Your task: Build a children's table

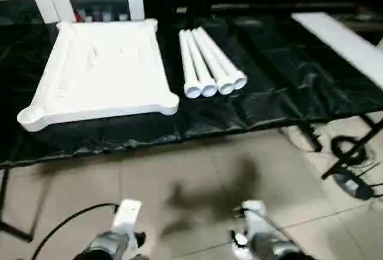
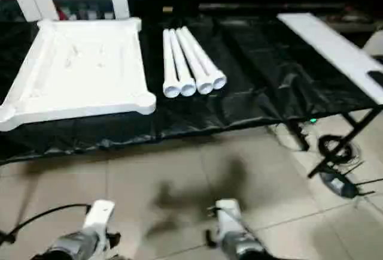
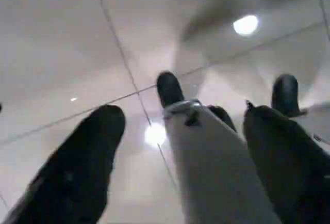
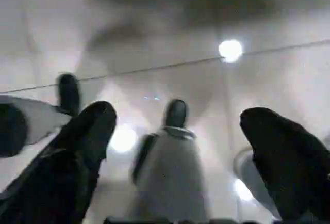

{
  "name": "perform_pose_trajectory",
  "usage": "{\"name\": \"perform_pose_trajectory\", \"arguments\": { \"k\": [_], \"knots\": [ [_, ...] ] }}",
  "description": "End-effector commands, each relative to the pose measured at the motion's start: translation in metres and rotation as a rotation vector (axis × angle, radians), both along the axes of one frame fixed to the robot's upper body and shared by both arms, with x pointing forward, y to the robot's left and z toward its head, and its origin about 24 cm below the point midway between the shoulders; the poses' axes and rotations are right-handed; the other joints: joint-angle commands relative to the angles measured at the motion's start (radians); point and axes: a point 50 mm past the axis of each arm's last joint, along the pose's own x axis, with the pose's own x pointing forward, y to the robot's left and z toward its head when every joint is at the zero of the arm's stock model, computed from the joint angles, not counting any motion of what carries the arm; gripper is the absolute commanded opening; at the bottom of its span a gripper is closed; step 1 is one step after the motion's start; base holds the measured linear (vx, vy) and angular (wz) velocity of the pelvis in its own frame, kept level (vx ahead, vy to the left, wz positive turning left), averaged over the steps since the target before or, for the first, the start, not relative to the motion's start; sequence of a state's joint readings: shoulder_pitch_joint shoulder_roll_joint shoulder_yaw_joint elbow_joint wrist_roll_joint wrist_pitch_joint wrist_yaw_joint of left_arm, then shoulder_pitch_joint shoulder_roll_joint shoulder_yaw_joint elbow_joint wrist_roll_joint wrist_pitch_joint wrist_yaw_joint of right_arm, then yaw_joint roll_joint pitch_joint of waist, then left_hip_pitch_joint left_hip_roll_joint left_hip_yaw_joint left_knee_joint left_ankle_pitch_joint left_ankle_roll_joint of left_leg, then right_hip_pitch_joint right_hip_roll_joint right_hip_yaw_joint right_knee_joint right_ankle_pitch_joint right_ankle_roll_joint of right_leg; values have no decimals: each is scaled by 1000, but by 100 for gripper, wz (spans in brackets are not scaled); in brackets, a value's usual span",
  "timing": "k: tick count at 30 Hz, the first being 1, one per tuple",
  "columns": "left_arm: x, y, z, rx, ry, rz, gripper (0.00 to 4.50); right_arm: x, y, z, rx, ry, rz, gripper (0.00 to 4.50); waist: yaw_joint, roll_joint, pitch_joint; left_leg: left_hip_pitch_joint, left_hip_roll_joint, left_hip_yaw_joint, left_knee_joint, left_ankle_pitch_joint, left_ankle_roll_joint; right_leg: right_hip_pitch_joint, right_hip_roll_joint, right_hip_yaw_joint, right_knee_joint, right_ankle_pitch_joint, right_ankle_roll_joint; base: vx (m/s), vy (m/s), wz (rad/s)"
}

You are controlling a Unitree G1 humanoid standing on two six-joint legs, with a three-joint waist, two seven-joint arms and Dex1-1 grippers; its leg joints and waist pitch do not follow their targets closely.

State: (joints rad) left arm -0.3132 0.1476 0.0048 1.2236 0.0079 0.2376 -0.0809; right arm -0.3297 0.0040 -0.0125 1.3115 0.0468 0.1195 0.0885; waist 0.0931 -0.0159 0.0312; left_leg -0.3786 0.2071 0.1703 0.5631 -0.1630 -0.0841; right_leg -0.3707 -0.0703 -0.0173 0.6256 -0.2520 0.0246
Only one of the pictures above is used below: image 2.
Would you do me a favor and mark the white plastic table leg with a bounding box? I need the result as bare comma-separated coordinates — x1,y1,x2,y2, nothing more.
175,28,215,95
162,29,182,98
169,29,197,97
181,26,227,92

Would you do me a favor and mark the white plastic table top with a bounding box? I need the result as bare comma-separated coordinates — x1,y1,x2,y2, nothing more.
0,17,157,132

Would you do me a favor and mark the black plastic mat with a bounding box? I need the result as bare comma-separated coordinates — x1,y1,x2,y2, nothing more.
0,17,383,165

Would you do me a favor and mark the white flat board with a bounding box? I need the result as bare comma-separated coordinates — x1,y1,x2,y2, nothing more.
276,13,383,105

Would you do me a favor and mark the black router with antennas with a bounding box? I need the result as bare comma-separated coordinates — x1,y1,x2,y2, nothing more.
319,169,375,198

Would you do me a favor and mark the coiled black cable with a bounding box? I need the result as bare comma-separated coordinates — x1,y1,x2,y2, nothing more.
318,134,363,165

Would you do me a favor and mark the black metal stand frame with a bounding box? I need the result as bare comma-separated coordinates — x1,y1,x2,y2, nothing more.
287,107,383,179

